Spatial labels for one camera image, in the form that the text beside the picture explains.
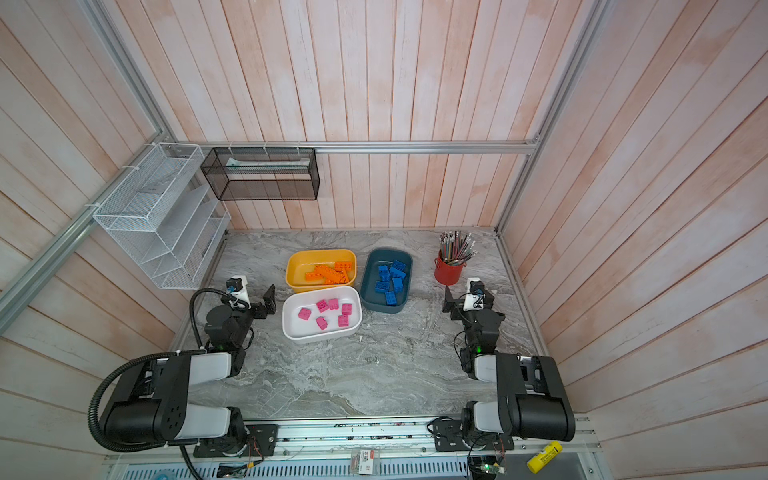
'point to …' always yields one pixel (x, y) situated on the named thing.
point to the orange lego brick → (344, 265)
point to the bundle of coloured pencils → (456, 249)
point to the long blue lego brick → (398, 265)
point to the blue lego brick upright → (384, 273)
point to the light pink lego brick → (304, 314)
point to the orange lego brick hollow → (314, 277)
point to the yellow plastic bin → (300, 261)
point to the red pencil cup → (447, 274)
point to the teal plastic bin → (372, 301)
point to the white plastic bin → (313, 314)
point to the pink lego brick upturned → (322, 305)
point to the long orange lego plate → (331, 275)
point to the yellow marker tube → (545, 458)
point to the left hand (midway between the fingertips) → (260, 288)
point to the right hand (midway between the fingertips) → (464, 285)
